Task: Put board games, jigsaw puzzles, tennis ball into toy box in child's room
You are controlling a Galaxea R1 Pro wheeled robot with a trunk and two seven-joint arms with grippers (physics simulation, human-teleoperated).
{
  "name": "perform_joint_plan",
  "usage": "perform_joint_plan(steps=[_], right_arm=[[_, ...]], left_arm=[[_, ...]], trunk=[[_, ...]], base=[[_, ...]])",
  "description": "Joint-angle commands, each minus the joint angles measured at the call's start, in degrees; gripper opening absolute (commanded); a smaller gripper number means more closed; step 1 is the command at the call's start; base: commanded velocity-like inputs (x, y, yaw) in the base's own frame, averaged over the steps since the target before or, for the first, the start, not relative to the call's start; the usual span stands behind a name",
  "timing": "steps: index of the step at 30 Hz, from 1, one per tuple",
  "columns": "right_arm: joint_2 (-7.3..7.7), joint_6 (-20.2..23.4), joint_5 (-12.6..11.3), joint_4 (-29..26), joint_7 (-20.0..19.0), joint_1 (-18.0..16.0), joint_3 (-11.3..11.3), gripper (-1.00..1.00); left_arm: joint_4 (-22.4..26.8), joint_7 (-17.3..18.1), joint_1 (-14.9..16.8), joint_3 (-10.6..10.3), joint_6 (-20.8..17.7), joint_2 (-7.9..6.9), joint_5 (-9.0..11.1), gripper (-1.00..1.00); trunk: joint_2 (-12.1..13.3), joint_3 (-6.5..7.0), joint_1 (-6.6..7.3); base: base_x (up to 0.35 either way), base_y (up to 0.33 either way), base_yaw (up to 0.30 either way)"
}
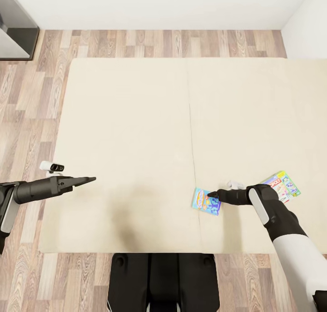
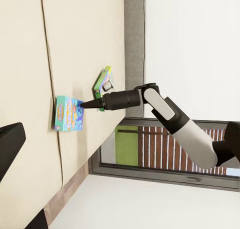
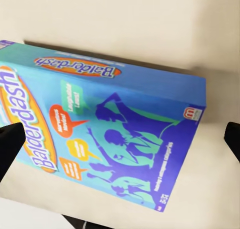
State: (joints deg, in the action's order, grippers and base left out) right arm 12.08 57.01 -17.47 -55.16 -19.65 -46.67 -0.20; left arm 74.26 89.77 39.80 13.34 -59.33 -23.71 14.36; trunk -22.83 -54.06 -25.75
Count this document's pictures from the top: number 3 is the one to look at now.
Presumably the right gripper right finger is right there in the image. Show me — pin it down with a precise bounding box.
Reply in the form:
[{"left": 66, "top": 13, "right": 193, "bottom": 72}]
[{"left": 224, "top": 122, "right": 240, "bottom": 163}]

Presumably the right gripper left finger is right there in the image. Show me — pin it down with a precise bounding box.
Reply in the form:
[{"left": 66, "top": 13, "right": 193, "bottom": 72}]
[{"left": 0, "top": 122, "right": 26, "bottom": 182}]

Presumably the board game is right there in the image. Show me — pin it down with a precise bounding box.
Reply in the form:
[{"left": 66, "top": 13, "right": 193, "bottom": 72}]
[{"left": 0, "top": 39, "right": 207, "bottom": 212}]

